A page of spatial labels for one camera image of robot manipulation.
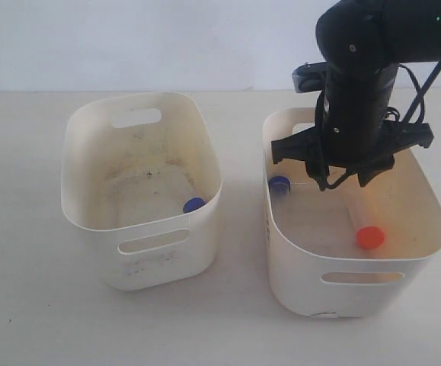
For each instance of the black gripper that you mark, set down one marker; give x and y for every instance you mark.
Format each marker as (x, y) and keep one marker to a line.
(355, 129)

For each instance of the orange-capped tube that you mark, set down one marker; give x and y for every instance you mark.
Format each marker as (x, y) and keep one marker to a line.
(369, 235)

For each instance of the cream plastic bin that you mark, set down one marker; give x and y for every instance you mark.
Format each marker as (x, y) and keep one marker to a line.
(315, 267)
(129, 165)

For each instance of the blue-capped tube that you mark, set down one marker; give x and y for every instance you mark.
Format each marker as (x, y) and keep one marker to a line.
(193, 204)
(281, 186)

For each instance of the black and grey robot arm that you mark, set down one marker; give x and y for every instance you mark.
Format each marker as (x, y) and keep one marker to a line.
(364, 44)

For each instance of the blue-capped tube at wall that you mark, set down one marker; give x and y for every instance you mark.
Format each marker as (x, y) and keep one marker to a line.
(281, 186)

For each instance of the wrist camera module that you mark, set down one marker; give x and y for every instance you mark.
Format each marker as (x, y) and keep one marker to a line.
(311, 77)

